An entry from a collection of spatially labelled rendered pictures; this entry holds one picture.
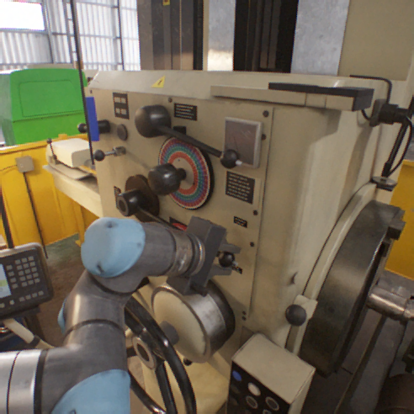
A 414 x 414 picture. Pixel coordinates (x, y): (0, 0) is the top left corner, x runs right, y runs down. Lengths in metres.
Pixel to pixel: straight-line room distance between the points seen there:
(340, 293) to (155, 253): 0.49
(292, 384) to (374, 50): 0.99
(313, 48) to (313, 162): 0.74
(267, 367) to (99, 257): 0.45
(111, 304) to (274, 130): 0.37
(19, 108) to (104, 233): 4.07
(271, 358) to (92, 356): 0.45
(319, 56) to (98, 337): 1.09
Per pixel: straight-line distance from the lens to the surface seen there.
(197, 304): 0.71
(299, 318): 0.59
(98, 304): 0.40
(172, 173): 0.61
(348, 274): 0.75
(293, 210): 0.54
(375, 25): 1.15
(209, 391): 1.49
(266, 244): 0.60
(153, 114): 0.65
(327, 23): 1.19
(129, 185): 0.87
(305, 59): 1.21
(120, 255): 0.35
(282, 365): 0.70
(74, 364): 0.35
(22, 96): 4.38
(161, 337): 0.58
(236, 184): 0.58
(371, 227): 0.81
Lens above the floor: 1.89
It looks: 26 degrees down
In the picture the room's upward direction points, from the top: 1 degrees clockwise
